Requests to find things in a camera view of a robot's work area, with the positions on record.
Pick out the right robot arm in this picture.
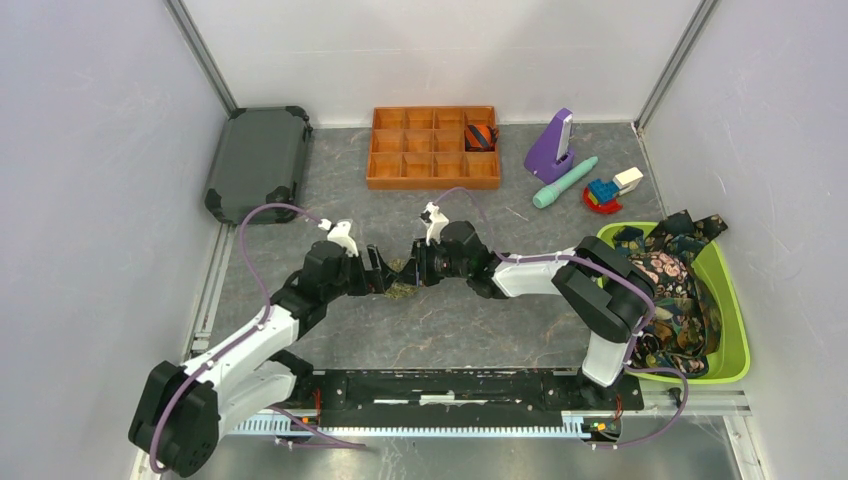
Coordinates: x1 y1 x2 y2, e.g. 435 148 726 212
398 221 657 408

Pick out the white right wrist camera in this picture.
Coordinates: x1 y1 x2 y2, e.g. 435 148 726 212
420 202 450 246

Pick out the black gold leaf tie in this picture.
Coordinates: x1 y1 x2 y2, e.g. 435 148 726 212
645 210 728 261

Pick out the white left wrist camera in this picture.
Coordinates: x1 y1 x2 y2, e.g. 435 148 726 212
318 219 359 257

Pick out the navy orange floral tie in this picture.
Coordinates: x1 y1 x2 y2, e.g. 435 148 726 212
613 226 722 378

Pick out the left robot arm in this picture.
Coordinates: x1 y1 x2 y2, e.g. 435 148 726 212
128 240 397 477

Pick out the mint green cylinder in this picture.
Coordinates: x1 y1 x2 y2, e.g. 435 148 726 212
532 156 599 209

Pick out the black pink rose tie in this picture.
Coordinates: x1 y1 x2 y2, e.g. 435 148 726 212
628 252 696 305

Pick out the rolled orange striped tie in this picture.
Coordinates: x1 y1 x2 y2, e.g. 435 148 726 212
464 124 499 152

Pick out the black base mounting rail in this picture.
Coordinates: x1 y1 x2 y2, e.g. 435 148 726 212
278 368 645 429

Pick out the purple metronome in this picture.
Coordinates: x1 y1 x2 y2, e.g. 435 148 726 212
524 108 575 184

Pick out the green gold vine tie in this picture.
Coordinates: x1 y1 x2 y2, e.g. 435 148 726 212
384 259 419 300

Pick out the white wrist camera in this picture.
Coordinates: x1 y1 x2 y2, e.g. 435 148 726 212
420 202 450 246
318 219 359 257

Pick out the orange wooden compartment tray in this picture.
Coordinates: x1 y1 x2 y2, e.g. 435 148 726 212
366 106 501 190

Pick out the lime green plastic bin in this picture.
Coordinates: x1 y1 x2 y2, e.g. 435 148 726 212
598 222 750 384

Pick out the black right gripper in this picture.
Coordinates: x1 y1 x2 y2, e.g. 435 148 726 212
397 236 471 286

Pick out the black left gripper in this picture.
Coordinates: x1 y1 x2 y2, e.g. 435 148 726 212
322 244 398 302

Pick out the colourful toy brick boat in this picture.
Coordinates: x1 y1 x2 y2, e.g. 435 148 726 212
582 167 644 215

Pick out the dark green hard case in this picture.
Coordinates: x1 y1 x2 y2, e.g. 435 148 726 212
203 105 313 225

